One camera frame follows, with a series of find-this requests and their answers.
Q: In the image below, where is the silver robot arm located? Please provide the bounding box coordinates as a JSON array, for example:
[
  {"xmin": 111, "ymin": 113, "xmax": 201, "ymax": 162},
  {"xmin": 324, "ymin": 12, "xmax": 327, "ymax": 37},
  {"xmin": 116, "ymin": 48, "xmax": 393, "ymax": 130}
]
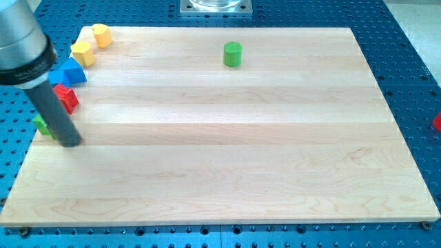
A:
[{"xmin": 1, "ymin": 0, "xmax": 57, "ymax": 89}]

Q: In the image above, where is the red star block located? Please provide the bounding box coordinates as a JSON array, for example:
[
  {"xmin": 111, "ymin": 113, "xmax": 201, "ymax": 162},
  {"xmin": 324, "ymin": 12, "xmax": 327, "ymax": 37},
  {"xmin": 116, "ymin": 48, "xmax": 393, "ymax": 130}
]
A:
[{"xmin": 54, "ymin": 83, "xmax": 79, "ymax": 114}]

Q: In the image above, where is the green star block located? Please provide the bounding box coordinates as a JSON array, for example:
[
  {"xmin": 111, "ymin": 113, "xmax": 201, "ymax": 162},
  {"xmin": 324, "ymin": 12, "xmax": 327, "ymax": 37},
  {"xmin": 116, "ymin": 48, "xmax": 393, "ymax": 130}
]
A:
[{"xmin": 32, "ymin": 114, "xmax": 56, "ymax": 140}]

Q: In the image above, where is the light wooden board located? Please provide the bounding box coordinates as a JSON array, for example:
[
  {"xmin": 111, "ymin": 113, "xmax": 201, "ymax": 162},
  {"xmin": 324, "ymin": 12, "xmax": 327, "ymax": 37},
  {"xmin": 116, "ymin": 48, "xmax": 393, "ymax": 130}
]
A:
[{"xmin": 1, "ymin": 27, "xmax": 440, "ymax": 227}]

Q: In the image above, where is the green cylinder block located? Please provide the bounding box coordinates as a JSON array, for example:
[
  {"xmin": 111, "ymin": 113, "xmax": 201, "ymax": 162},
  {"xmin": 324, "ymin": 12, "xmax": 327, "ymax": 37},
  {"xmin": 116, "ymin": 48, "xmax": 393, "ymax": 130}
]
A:
[{"xmin": 223, "ymin": 41, "xmax": 243, "ymax": 67}]

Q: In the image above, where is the yellow heart block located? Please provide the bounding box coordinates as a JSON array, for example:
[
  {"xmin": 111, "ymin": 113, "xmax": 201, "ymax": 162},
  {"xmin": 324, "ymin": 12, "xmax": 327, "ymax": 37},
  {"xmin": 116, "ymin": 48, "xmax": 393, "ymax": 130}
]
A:
[{"xmin": 92, "ymin": 23, "xmax": 113, "ymax": 49}]

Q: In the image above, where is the yellow hexagon block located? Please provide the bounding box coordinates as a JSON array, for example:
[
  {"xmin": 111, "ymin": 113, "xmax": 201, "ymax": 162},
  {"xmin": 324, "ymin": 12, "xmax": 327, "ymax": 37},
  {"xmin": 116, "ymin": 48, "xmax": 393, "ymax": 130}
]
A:
[{"xmin": 70, "ymin": 41, "xmax": 96, "ymax": 67}]

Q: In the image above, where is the blue triangle block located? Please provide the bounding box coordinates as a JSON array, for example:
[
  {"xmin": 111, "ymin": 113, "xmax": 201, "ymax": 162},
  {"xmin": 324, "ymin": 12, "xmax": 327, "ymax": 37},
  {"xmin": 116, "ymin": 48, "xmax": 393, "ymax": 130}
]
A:
[{"xmin": 59, "ymin": 57, "xmax": 87, "ymax": 87}]

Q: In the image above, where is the blue cube block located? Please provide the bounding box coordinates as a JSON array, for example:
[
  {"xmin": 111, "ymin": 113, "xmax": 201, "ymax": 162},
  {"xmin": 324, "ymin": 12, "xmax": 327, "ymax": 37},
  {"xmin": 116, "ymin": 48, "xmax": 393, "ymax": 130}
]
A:
[{"xmin": 48, "ymin": 70, "xmax": 71, "ymax": 87}]

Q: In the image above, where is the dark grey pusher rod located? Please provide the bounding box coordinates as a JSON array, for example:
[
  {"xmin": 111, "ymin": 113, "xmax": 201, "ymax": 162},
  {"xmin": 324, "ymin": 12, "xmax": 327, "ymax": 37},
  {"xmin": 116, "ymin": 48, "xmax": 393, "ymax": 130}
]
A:
[{"xmin": 23, "ymin": 81, "xmax": 81, "ymax": 147}]

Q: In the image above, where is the red block at edge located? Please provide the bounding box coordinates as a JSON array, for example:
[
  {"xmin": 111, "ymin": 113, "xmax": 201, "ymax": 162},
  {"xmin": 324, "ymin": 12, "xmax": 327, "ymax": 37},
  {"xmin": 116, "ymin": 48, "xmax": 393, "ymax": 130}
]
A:
[{"xmin": 432, "ymin": 112, "xmax": 441, "ymax": 132}]

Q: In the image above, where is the left board clamp screw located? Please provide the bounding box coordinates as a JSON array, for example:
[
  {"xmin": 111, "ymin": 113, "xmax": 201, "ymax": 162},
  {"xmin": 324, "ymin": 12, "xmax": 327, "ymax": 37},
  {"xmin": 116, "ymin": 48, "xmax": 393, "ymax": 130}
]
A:
[{"xmin": 17, "ymin": 227, "xmax": 30, "ymax": 238}]

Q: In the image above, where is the board clamp screw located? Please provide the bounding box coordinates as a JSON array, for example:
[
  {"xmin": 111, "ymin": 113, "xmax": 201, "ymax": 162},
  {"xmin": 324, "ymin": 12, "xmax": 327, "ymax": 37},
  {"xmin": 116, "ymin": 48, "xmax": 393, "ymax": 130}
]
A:
[
  {"xmin": 420, "ymin": 221, "xmax": 432, "ymax": 231},
  {"xmin": 17, "ymin": 227, "xmax": 30, "ymax": 238}
]

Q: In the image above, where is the right board clamp screw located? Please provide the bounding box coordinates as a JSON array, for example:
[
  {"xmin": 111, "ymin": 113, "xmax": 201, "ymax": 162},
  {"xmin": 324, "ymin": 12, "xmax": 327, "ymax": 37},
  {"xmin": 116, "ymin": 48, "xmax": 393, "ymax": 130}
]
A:
[{"xmin": 420, "ymin": 221, "xmax": 432, "ymax": 231}]

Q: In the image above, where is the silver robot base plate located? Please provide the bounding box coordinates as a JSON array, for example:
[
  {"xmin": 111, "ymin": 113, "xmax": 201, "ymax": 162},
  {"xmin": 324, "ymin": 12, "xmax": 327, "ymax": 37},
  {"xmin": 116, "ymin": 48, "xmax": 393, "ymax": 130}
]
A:
[{"xmin": 179, "ymin": 0, "xmax": 253, "ymax": 16}]

